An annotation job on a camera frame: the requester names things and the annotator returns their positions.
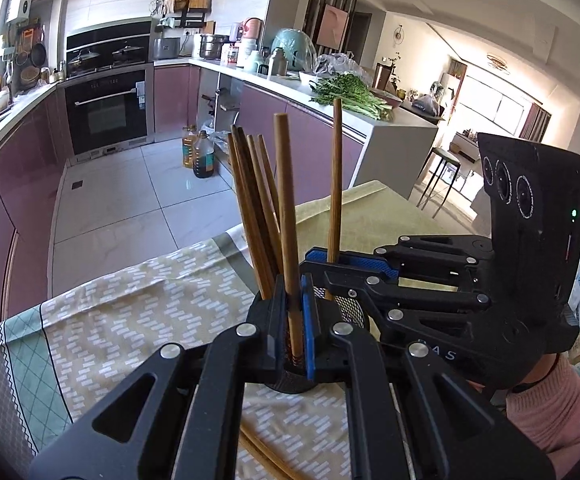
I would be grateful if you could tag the pink kettle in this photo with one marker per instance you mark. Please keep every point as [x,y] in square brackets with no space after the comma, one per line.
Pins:
[252,27]

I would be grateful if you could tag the bunch of wooden chopsticks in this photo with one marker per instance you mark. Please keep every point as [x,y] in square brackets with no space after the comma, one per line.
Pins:
[252,220]

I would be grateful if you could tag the green thermos flask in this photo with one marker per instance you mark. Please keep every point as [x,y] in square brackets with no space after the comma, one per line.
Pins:
[277,65]

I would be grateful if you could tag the black range hood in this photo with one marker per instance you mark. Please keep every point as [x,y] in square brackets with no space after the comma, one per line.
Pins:
[110,35]

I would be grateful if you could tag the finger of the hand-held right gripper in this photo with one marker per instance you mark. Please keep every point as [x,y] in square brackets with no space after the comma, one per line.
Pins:
[355,262]
[420,300]

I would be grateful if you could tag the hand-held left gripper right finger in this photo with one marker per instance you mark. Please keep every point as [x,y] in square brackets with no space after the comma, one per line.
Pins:
[311,340]

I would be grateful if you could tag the dark plastic bag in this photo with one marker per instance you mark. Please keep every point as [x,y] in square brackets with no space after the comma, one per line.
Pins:
[427,105]

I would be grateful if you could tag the brown curtain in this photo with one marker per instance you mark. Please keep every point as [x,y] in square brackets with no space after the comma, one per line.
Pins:
[535,122]

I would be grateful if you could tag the green leafy vegetables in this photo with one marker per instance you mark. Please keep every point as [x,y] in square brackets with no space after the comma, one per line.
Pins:
[350,92]

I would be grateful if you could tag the dark liquid bottle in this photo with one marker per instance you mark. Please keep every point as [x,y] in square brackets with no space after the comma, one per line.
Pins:
[203,160]

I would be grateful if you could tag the teal countertop appliance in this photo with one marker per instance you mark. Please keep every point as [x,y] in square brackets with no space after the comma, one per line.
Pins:
[292,47]

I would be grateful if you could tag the pink base cabinet run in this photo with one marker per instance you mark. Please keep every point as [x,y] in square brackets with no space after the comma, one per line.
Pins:
[315,145]
[15,200]

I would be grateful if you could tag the bar stool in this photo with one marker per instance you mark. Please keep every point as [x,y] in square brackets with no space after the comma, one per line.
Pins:
[442,156]

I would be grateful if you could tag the silver countertop appliance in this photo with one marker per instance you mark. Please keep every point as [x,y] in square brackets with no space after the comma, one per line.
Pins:
[166,49]

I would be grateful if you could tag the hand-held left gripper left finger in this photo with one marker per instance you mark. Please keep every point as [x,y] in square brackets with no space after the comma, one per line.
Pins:
[272,340]

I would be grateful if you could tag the brown tumbler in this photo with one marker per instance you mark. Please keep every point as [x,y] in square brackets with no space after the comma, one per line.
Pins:
[382,77]

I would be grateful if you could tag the person's right forearm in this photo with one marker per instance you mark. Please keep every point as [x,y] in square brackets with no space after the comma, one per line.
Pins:
[555,410]

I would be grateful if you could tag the white canister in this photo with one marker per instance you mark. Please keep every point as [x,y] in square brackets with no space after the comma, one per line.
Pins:
[252,57]

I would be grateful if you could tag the yellow cooking oil bottle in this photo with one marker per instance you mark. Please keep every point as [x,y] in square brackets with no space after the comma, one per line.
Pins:
[188,152]

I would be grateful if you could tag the black lidded pot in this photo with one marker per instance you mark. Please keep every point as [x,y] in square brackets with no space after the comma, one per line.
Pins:
[82,58]
[126,53]

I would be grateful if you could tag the pink bowl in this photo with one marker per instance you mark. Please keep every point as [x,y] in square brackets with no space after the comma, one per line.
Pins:
[390,100]

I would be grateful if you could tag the floor drain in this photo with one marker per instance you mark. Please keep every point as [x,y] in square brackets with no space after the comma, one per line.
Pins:
[77,185]

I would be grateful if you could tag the clear plastic bag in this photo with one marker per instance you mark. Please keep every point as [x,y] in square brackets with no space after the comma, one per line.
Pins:
[340,65]

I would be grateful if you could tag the hanging black pan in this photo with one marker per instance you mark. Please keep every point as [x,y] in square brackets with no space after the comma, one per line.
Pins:
[37,55]

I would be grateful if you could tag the wall clock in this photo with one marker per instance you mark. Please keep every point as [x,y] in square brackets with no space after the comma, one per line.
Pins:
[399,35]

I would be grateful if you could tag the stainless steel pot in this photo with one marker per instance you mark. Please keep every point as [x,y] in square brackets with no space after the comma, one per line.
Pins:
[212,49]

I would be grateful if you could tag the black mesh utensil holder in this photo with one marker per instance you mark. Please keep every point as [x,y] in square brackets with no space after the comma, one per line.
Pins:
[351,312]

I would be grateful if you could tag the living room window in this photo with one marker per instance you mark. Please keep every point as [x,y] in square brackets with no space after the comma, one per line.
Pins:
[495,105]

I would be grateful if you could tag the round ceiling lamp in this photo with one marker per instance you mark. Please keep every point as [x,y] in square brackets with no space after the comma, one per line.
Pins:
[497,62]

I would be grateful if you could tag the black built-in oven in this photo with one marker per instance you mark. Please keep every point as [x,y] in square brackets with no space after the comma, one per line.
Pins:
[105,115]

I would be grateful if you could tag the pink wall picture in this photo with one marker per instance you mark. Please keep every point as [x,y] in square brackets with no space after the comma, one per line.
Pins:
[334,27]

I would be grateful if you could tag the black wall rack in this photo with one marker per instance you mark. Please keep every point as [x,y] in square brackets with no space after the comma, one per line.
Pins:
[192,17]

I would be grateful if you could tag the patterned beige tablecloth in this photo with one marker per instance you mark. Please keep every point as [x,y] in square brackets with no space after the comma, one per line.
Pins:
[145,300]

